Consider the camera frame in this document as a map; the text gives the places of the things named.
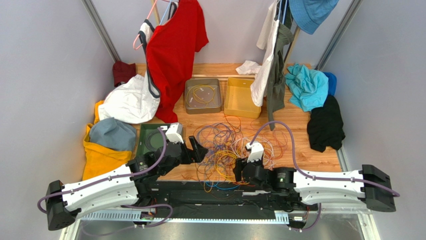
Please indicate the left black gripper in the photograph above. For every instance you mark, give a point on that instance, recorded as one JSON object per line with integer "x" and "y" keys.
{"x": 196, "y": 155}

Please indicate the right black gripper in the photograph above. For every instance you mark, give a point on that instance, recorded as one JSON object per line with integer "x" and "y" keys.
{"x": 240, "y": 169}

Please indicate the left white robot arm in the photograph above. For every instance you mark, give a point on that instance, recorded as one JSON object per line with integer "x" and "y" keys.
{"x": 128, "y": 184}

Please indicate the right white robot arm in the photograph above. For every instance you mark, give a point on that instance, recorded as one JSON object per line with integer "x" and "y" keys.
{"x": 290, "y": 188}

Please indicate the green plastic tray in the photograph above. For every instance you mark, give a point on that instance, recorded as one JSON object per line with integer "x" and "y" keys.
{"x": 150, "y": 142}

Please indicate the grey metal tray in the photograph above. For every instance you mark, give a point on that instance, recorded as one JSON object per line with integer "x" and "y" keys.
{"x": 203, "y": 96}

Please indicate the yellow plastic tray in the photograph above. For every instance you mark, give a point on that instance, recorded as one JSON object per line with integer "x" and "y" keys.
{"x": 238, "y": 100}

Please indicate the white cloth pile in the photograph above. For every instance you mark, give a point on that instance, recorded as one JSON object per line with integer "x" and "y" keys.
{"x": 134, "y": 102}

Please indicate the olive hanging garment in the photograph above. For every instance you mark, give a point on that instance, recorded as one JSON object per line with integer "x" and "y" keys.
{"x": 276, "y": 86}

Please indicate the black cloth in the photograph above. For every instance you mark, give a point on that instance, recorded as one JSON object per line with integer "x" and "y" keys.
{"x": 325, "y": 127}

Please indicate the grey blue cloth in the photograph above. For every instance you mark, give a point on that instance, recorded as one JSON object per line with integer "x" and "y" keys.
{"x": 113, "y": 134}

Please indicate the white crumpled cloth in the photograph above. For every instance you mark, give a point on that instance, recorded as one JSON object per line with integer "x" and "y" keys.
{"x": 248, "y": 68}

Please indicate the turquoise cloth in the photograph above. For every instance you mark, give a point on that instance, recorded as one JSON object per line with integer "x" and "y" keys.
{"x": 309, "y": 87}

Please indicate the yellow cloth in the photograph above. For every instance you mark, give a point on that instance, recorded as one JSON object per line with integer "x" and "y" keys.
{"x": 100, "y": 159}

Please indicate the red t-shirt on hanger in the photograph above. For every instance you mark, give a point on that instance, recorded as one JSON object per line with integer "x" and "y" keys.
{"x": 170, "y": 55}

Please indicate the dark red cloth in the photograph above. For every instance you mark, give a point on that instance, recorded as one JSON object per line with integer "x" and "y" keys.
{"x": 123, "y": 72}

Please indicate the pink clothes hanger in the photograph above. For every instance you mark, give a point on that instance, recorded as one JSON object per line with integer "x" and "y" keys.
{"x": 146, "y": 29}

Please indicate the dark blue cloth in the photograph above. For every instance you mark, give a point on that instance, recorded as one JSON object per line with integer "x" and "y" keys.
{"x": 332, "y": 83}

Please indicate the white hanging shirt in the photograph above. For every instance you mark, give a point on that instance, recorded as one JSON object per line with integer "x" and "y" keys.
{"x": 266, "y": 41}

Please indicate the blue hanging hat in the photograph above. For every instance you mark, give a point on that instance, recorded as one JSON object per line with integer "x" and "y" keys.
{"x": 310, "y": 14}

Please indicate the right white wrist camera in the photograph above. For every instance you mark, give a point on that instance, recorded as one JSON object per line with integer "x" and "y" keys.
{"x": 255, "y": 151}

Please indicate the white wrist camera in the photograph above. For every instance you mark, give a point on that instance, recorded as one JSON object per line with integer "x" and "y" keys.
{"x": 255, "y": 151}
{"x": 174, "y": 133}

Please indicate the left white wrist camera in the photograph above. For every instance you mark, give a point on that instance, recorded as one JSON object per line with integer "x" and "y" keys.
{"x": 174, "y": 133}

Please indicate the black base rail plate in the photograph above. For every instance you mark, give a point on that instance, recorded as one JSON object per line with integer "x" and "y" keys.
{"x": 194, "y": 200}

